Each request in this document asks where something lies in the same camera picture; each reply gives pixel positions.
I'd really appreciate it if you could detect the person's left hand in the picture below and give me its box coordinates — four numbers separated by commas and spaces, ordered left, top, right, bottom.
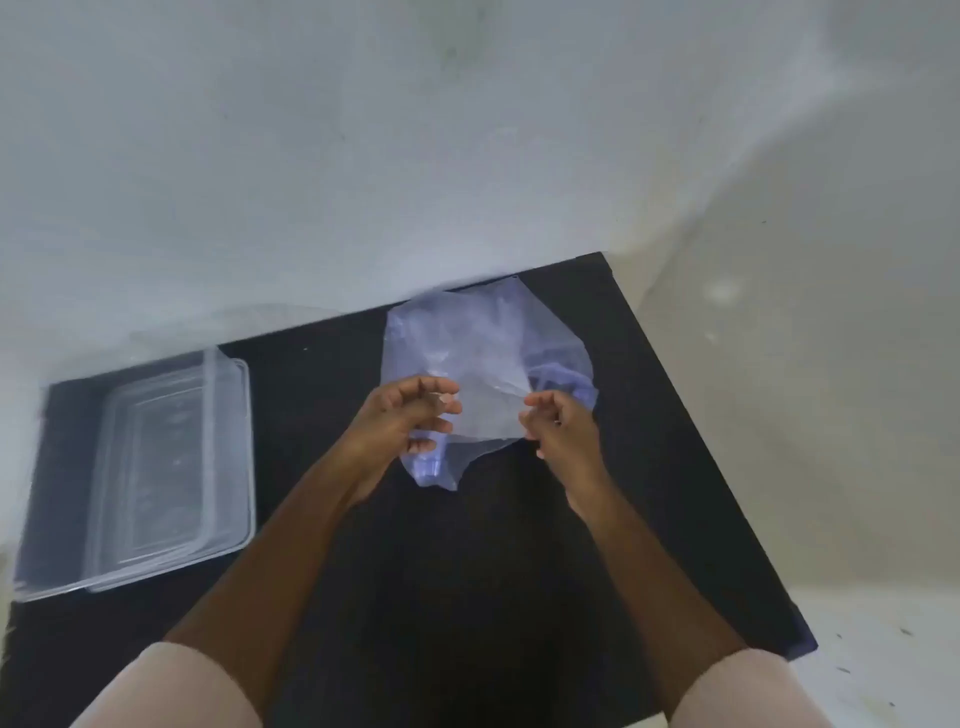
339, 374, 463, 505

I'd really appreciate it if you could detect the person's right hand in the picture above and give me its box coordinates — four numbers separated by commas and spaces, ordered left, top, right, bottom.
519, 389, 610, 513

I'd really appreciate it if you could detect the clear plastic bag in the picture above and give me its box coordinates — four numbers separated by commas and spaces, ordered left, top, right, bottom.
381, 276, 599, 492

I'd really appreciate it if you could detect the person's left forearm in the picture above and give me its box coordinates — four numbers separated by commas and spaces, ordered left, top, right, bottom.
163, 456, 378, 717

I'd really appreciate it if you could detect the person's right forearm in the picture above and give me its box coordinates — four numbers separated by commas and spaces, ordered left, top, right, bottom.
564, 466, 751, 717

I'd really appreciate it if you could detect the clear plastic container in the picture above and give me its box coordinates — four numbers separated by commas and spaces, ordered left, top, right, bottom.
84, 358, 258, 595

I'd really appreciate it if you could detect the white right sleeve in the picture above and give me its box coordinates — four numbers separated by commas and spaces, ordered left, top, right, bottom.
666, 647, 835, 728

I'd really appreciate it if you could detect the white sleeve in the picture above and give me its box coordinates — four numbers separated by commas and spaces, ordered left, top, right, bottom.
69, 641, 265, 728
666, 647, 835, 728

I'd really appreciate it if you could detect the clear plastic lid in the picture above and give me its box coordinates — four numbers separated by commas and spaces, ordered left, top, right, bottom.
11, 346, 226, 603

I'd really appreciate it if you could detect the white left sleeve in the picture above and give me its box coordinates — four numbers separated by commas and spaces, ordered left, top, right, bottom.
69, 641, 265, 728

